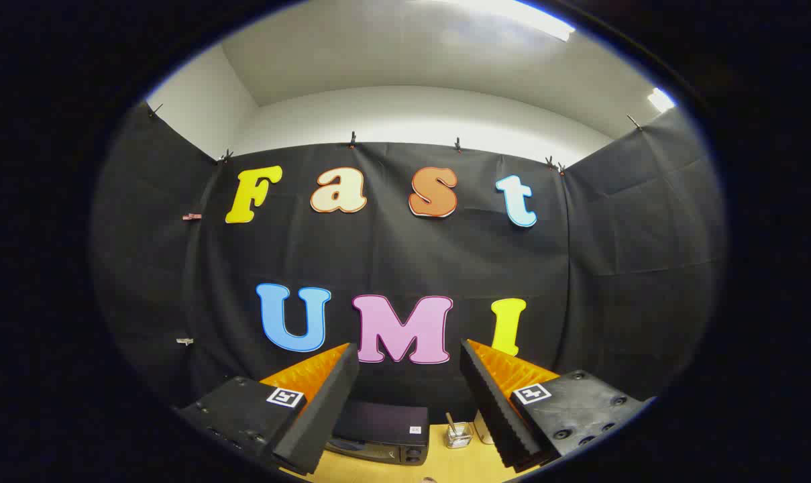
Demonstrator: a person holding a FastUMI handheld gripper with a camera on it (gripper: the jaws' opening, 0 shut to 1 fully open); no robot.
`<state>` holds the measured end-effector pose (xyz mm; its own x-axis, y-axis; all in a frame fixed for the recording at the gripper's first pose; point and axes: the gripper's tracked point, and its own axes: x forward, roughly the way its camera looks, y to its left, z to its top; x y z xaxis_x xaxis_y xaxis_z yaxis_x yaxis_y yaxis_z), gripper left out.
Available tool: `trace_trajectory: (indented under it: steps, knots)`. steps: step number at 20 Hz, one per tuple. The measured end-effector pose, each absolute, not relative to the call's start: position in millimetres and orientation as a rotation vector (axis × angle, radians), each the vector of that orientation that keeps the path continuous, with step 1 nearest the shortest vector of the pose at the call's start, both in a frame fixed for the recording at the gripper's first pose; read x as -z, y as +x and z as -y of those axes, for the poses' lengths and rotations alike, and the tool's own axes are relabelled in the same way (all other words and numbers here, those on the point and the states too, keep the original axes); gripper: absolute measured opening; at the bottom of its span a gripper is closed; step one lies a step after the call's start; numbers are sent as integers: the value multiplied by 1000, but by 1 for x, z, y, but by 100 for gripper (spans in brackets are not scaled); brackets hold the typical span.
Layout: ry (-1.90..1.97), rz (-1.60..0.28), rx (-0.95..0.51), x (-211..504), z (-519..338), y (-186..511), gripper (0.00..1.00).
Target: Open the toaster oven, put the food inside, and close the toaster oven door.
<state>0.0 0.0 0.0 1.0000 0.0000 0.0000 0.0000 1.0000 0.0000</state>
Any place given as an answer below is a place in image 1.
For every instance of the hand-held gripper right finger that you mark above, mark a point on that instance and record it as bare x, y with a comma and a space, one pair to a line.
492, 409

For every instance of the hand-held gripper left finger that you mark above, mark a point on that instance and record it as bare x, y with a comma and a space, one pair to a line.
325, 409

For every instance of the black toaster oven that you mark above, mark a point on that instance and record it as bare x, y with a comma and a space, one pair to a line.
378, 426

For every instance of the white bread toaster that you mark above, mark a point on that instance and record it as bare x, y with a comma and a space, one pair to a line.
482, 429

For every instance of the clear glass jar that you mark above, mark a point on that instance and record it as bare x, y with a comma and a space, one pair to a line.
459, 437

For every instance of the wooden stick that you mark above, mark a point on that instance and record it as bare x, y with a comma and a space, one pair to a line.
450, 421

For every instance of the black backdrop cloth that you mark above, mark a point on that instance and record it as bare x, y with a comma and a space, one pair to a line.
392, 255

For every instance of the row of black cloth clips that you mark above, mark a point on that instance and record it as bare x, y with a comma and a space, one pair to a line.
353, 139

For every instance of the small ceiling light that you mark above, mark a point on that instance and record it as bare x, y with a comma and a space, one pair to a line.
661, 100

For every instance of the long ceiling light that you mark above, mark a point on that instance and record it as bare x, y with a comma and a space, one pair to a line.
512, 13

